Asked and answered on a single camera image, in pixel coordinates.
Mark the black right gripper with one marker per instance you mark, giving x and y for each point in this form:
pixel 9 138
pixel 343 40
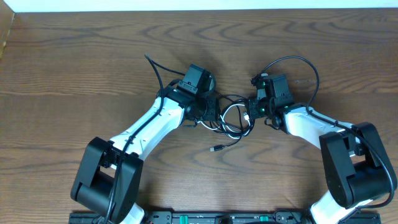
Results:
pixel 252 111

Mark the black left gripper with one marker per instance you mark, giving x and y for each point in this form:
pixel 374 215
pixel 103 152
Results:
pixel 214 113

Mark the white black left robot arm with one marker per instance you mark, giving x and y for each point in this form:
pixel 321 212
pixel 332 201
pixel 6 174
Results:
pixel 108 178

